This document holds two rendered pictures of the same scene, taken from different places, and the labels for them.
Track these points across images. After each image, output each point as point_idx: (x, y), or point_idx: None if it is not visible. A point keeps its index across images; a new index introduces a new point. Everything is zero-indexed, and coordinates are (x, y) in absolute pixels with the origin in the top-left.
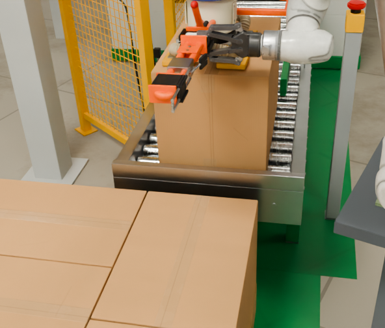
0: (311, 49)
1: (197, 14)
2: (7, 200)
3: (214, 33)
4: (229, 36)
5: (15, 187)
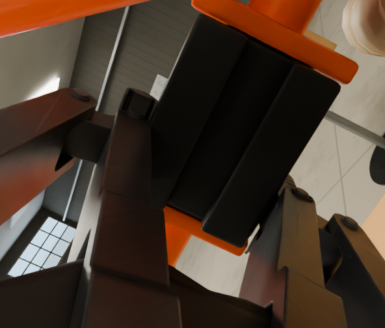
0: None
1: (59, 18)
2: None
3: (90, 183)
4: (73, 260)
5: None
